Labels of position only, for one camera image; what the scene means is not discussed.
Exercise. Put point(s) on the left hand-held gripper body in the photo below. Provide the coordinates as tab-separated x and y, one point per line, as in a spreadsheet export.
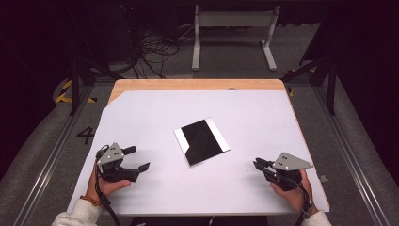
109	157

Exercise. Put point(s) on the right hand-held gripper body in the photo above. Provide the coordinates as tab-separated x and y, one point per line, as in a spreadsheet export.
288	163

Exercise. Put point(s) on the person's left hand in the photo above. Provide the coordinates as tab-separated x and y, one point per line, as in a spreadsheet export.
106	188

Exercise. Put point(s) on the person's right hand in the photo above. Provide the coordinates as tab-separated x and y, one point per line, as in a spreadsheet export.
293	197

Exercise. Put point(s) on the person's dark clothing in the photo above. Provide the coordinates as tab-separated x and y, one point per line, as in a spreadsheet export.
188	221

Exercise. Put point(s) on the yellow and black floor tape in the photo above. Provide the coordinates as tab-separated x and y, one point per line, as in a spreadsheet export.
64	92

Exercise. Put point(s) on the black metal stand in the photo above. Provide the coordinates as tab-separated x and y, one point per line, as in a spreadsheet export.
74	78
331	88

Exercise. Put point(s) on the white metal stand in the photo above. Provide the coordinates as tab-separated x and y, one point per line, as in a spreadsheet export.
233	19

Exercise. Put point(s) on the aluminium floor rail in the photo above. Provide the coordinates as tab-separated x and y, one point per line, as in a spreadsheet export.
351	163
47	169

